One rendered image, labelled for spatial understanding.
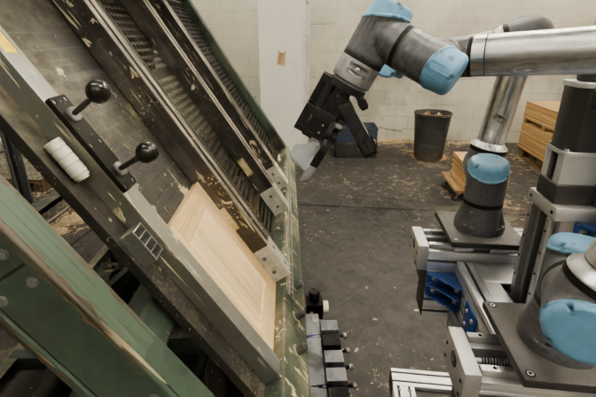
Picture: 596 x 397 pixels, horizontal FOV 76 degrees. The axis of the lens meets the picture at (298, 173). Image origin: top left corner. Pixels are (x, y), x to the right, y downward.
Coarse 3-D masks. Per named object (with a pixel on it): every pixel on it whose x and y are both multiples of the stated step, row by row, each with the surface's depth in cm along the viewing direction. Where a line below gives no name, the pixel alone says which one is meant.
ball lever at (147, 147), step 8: (144, 144) 63; (152, 144) 63; (136, 152) 63; (144, 152) 62; (152, 152) 63; (128, 160) 67; (136, 160) 66; (144, 160) 63; (152, 160) 64; (120, 168) 69
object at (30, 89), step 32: (0, 64) 61; (32, 64) 66; (32, 96) 63; (64, 128) 65; (96, 192) 69; (128, 192) 71; (128, 224) 72; (160, 224) 75; (160, 256) 74; (192, 256) 80; (192, 288) 77; (224, 320) 80; (256, 352) 83
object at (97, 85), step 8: (96, 80) 60; (88, 88) 59; (96, 88) 59; (104, 88) 60; (88, 96) 59; (96, 96) 59; (104, 96) 60; (80, 104) 64; (88, 104) 63; (72, 112) 66; (80, 112) 65; (80, 120) 68
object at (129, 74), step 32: (64, 0) 91; (96, 32) 94; (128, 64) 96; (128, 96) 99; (160, 96) 103; (160, 128) 102; (192, 160) 106; (224, 192) 109; (256, 224) 117; (256, 256) 116
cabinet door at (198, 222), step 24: (192, 192) 101; (192, 216) 94; (216, 216) 107; (192, 240) 88; (216, 240) 99; (240, 240) 113; (216, 264) 92; (240, 264) 105; (240, 288) 97; (264, 288) 110; (240, 312) 90; (264, 312) 101; (264, 336) 94
